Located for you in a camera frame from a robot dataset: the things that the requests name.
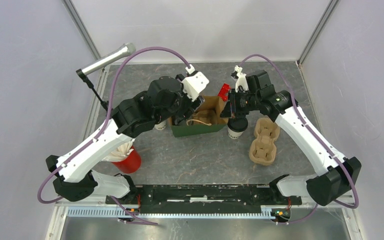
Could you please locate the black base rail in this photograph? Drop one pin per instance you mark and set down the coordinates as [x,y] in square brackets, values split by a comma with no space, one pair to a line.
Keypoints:
[205,200]

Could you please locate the brown cardboard cup carriers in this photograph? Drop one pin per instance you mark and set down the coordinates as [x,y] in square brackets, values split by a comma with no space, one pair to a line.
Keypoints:
[263,149]

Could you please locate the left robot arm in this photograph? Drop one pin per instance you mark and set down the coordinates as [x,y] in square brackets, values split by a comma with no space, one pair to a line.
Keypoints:
[166,97]

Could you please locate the silver microphone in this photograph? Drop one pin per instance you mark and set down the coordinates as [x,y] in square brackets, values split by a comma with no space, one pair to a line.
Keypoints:
[126,50]

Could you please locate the black coffee cup lid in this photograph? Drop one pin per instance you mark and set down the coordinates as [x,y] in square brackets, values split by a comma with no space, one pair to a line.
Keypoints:
[238,125]

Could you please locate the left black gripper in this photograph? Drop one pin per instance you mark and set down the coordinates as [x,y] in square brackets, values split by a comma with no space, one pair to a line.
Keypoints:
[191,107]

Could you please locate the white paper coffee cup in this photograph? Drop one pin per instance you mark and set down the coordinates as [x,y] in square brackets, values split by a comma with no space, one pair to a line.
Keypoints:
[234,134]

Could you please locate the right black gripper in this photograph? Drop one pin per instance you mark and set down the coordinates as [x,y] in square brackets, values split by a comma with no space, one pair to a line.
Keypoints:
[231,109]

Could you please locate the red cup with straws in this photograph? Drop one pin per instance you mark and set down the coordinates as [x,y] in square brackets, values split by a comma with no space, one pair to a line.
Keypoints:
[127,162]

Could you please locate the red plastic holder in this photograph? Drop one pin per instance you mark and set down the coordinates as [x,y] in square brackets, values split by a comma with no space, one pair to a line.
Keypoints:
[224,91]

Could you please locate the green paper bag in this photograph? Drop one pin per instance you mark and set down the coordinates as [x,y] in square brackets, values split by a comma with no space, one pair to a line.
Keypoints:
[210,103]

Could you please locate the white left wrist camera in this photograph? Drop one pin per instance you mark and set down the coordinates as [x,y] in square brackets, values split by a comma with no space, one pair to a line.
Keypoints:
[194,83]

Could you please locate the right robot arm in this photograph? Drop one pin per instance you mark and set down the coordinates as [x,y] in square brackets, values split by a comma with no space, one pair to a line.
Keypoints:
[335,174]

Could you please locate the stack of white paper cups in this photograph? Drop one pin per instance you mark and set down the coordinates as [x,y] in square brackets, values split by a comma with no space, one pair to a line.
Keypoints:
[161,126]

